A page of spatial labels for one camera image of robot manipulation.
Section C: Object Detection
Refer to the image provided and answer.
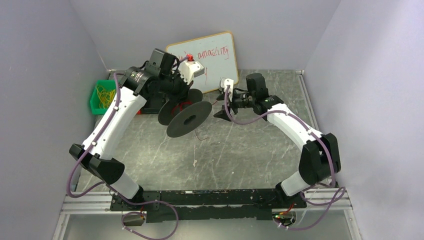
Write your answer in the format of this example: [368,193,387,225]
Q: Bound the black perforated cable spool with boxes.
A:
[157,89,212,138]

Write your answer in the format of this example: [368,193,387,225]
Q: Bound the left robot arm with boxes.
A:
[69,48,204,203]

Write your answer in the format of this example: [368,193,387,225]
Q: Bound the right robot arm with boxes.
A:
[214,73,341,197]

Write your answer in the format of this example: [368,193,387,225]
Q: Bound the black storage bin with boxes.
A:
[140,93,167,115]

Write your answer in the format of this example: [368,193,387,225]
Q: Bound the yellow framed whiteboard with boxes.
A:
[165,31,239,94]

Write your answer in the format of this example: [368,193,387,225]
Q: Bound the green storage bin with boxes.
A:
[89,80,116,115]

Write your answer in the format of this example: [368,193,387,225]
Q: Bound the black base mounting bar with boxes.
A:
[110,188,307,223]

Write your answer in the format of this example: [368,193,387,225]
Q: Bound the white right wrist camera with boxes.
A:
[219,78,234,94]

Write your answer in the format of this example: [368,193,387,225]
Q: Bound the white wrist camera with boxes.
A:
[219,78,234,94]
[177,54,205,86]

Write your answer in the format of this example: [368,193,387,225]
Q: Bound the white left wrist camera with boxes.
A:
[177,54,205,86]

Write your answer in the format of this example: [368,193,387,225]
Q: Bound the yellow cables bundle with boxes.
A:
[96,84,117,110]

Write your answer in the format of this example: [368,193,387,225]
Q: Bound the aluminium frame rail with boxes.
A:
[53,186,362,240]

